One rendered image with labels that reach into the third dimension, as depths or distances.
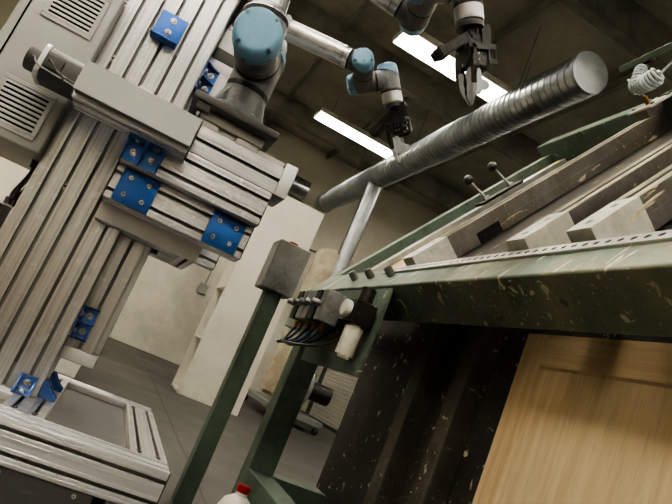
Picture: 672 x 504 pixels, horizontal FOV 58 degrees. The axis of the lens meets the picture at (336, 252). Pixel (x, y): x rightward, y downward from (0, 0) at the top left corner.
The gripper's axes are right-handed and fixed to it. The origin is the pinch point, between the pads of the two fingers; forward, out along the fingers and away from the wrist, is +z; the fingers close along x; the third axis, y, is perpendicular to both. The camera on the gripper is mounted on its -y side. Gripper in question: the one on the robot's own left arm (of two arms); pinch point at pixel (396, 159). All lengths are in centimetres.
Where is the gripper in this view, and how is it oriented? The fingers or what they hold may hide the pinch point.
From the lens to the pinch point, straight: 226.6
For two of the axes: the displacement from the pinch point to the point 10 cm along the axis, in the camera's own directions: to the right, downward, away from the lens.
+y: 8.5, -1.6, -5.0
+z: 1.5, 9.9, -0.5
